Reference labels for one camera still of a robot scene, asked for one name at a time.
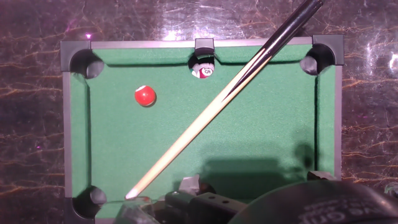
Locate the dark marble pattern board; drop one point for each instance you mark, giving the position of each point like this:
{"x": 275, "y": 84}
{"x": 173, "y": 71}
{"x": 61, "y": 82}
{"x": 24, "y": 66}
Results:
{"x": 31, "y": 124}

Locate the wooden pool cue black butt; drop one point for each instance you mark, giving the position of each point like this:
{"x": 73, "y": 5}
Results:
{"x": 202, "y": 119}

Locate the red pool ball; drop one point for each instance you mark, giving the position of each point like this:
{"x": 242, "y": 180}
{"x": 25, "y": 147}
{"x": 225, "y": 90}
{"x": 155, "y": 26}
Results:
{"x": 145, "y": 96}

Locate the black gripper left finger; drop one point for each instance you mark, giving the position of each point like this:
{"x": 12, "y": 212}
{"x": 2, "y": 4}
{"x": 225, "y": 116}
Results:
{"x": 202, "y": 208}

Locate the maroon striped fifteen pool ball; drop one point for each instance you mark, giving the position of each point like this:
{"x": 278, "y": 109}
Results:
{"x": 206, "y": 72}

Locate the mini green felt pool table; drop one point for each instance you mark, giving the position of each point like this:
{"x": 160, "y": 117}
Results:
{"x": 199, "y": 130}

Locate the green striped pool ball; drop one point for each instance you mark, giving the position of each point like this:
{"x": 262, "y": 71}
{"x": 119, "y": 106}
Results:
{"x": 195, "y": 74}

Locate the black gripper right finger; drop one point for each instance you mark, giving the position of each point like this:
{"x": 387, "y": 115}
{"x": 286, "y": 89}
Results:
{"x": 320, "y": 176}

